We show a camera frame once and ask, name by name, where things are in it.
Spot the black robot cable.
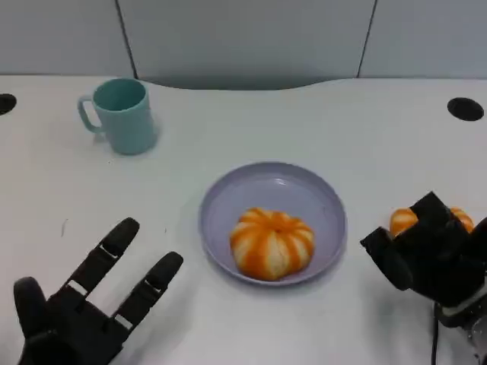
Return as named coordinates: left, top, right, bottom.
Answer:
left=429, top=303, right=441, bottom=365

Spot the lilac plate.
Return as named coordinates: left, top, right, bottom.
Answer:
left=198, top=161, right=348, bottom=287

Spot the orange white toy bread roll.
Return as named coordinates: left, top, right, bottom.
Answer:
left=229, top=206, right=316, bottom=282
left=390, top=206, right=476, bottom=237

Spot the pale green mug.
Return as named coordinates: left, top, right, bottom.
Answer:
left=77, top=78, right=158, bottom=156

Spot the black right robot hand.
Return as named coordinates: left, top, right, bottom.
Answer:
left=360, top=191, right=487, bottom=308

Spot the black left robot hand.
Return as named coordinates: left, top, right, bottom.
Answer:
left=13, top=217, right=184, bottom=365

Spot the black table cable hole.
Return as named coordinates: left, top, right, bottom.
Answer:
left=0, top=93, right=18, bottom=116
left=447, top=97, right=485, bottom=122

